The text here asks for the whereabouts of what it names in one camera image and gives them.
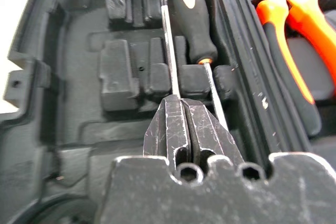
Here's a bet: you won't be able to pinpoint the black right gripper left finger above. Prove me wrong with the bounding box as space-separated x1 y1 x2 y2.
143 97 190 175

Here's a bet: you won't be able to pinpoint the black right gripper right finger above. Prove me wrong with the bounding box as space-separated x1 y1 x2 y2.
183 99 245 169

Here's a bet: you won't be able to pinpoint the thin-shaft black orange screwdriver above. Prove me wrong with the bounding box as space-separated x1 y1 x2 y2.
159 0 182 99

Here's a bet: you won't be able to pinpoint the black plastic tool case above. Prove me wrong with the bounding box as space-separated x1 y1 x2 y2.
0 0 336 224

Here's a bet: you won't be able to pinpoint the black orange handle screwdriver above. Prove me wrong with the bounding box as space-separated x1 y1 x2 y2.
163 0 229 132

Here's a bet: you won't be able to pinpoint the orange black handle pliers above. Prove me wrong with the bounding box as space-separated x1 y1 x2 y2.
256 0 336 135

